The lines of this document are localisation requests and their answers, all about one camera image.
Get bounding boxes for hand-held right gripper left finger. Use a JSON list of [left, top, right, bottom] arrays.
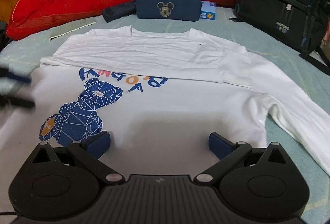
[[32, 131, 127, 184]]

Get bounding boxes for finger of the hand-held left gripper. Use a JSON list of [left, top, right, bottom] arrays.
[[0, 67, 33, 84], [0, 95, 35, 109]]

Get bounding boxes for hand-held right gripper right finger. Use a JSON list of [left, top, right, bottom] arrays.
[[193, 133, 288, 186]]

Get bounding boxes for white printed long-sleeve shirt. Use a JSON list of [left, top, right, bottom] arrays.
[[0, 26, 330, 178]]

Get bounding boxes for pale green booklet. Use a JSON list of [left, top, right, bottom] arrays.
[[49, 16, 97, 41]]

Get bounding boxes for teal checked bed sheet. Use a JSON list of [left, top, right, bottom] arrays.
[[0, 4, 330, 224]]

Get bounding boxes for small blue box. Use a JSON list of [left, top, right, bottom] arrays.
[[200, 0, 216, 21]]

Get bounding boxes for navy pencil case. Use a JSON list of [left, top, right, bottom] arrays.
[[136, 0, 203, 22]]

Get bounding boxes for black backpack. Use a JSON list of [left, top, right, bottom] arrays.
[[233, 0, 330, 75]]

